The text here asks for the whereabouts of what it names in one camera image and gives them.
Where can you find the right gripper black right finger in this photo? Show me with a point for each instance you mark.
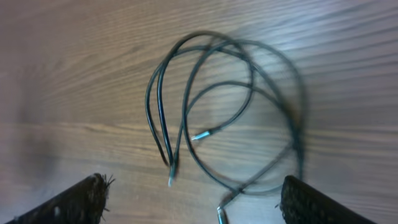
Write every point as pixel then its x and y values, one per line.
pixel 302 204

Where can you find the thin black cable silver plugs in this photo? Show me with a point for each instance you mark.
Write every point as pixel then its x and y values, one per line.
pixel 259 83

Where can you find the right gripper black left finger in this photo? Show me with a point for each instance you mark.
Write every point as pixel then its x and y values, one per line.
pixel 83 203

